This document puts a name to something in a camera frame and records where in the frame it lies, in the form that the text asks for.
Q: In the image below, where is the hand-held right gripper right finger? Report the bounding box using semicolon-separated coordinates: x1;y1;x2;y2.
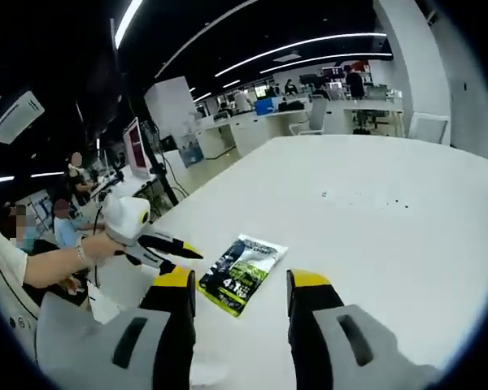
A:
286;266;442;390

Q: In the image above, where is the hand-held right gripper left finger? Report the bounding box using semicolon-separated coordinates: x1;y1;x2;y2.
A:
85;267;199;390

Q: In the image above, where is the green black skincare mask packet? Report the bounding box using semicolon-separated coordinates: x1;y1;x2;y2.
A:
197;232;290;319

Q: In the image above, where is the person's left hand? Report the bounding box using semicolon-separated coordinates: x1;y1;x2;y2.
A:
83;235;126;269

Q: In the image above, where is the black tripod stand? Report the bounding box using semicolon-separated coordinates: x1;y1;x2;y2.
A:
141;121;181;208

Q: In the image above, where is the grey mesh chair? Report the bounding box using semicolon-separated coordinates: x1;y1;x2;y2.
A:
34;284;123;366

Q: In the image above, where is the white office desk row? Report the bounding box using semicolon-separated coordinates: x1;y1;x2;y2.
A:
194;107;310;158

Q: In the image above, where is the blue box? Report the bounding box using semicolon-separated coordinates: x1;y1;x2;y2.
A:
254;99;281;118

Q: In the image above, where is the grey office chair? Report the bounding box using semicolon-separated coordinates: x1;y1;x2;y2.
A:
289;99;329;137

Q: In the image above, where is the white office chair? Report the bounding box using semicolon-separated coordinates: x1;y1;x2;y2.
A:
406;111;451;144

